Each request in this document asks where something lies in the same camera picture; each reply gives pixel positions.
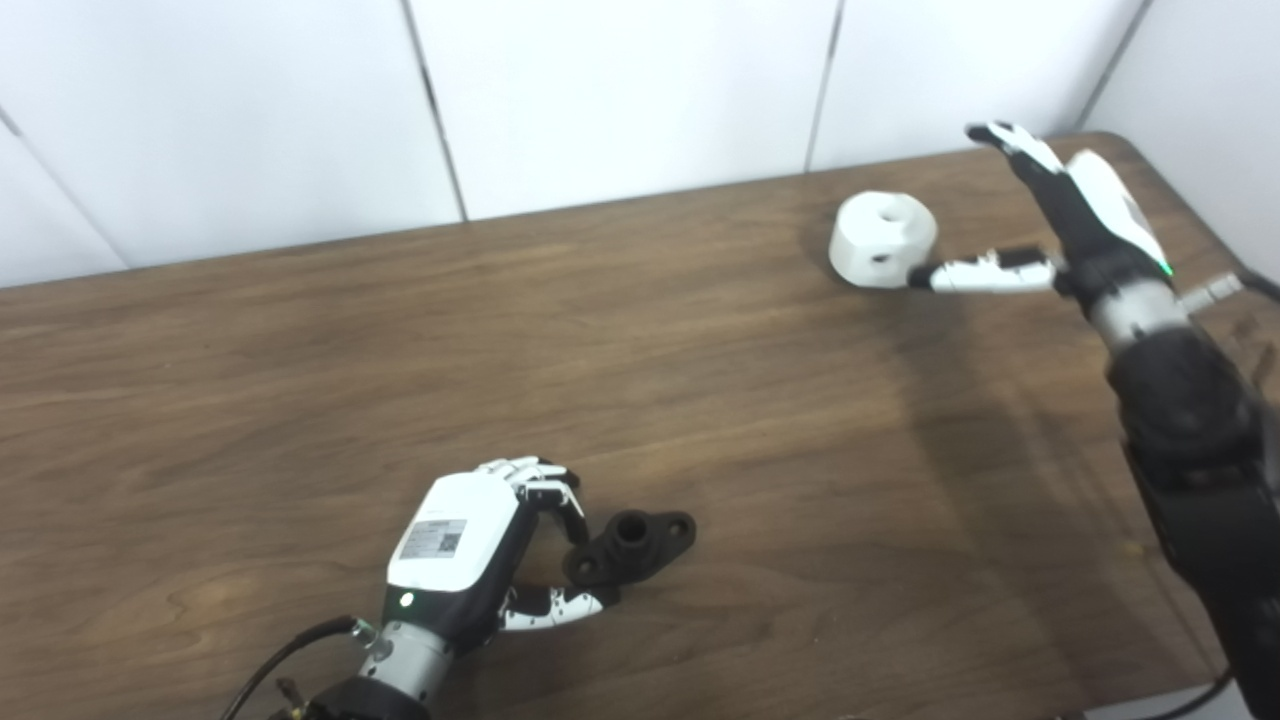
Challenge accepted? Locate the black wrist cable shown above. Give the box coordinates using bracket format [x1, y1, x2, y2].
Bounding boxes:
[1178, 268, 1280, 305]
[218, 615, 377, 720]

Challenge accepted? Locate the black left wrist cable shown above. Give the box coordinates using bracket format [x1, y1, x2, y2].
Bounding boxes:
[218, 615, 377, 720]

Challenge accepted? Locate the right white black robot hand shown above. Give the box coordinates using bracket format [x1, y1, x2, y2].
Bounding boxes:
[908, 121, 1177, 306]

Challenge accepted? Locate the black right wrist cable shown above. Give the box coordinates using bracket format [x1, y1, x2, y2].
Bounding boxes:
[1178, 268, 1280, 305]

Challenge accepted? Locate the black flanged holder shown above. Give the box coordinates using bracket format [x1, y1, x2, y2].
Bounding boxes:
[562, 509, 698, 590]

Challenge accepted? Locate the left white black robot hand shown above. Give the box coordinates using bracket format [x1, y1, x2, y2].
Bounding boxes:
[385, 457, 621, 656]

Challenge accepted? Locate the round white plastic piece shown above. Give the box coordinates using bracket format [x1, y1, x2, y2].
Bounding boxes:
[829, 191, 940, 291]

